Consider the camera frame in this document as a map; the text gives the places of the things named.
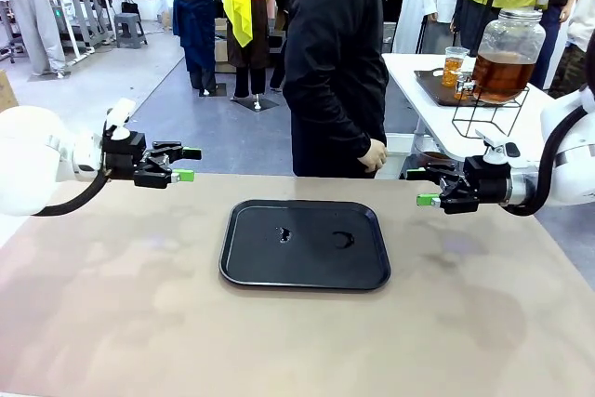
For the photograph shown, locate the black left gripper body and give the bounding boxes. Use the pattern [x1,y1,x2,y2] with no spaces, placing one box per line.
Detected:
[100,130,151,180]

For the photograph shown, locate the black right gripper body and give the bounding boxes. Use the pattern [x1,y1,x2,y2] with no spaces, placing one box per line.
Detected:
[457,155,512,206]

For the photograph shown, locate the person's right forearm black sleeve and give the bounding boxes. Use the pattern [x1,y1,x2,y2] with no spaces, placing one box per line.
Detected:
[320,99,378,162]

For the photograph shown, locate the plastic cup with orange drink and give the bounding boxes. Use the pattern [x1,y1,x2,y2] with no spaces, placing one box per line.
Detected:
[443,46,469,88]

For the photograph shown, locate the glass drink dispenser jar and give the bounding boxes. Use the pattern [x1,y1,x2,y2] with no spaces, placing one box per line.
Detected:
[454,8,548,105]

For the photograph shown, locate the person's right hand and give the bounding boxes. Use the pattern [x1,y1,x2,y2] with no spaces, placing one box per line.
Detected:
[360,139,389,173]

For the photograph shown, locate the clear bucket with brown liquid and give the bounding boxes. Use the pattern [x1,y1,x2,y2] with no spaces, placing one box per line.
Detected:
[415,138,459,170]

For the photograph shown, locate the white plastic box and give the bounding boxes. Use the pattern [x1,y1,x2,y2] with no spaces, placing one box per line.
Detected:
[384,133,419,179]

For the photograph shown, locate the white side table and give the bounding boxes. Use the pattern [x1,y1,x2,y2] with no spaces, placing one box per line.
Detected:
[381,52,566,164]

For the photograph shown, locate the brown serving tray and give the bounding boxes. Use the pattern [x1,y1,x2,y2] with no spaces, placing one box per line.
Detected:
[413,69,484,108]

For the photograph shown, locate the cardboard box stack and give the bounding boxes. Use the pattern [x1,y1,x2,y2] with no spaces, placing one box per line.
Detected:
[213,18,238,73]

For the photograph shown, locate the grey plastic stool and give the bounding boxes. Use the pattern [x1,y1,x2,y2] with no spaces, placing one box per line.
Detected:
[113,12,149,49]

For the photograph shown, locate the flat brown cardboard piece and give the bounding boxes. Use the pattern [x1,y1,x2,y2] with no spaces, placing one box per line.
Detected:
[0,70,20,112]

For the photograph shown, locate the mannequin in dark blue clothes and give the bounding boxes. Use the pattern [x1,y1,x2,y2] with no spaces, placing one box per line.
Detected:
[162,0,219,97]

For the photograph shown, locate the black serving tray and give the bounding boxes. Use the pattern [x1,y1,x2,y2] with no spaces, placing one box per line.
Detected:
[218,199,391,292]

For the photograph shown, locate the mannequin with yellow cloth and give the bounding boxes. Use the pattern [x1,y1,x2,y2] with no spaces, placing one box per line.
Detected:
[217,0,294,112]

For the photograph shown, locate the person's torso black jacket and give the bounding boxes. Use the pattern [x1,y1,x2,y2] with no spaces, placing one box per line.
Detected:
[282,0,390,179]

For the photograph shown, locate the bystander in grey trousers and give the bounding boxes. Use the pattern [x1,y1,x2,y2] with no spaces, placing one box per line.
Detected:
[0,0,69,78]

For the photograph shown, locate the bystander in camouflage trousers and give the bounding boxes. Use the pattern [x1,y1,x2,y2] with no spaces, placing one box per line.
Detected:
[548,0,595,100]

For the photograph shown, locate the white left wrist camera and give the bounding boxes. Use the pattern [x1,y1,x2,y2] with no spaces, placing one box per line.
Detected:
[102,98,137,141]

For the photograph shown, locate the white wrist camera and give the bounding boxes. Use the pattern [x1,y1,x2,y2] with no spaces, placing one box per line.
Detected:
[102,98,137,141]
[474,129,522,168]

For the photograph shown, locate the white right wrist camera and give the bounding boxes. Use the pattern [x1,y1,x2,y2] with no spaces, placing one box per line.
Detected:
[474,129,522,168]

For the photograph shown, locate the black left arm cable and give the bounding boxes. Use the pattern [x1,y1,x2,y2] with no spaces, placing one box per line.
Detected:
[31,168,112,218]

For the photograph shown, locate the black wire jar stand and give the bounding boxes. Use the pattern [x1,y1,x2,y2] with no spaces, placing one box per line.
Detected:
[453,85,531,140]

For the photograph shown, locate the white frame desk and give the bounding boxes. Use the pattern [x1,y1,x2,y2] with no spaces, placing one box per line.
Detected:
[46,0,117,63]

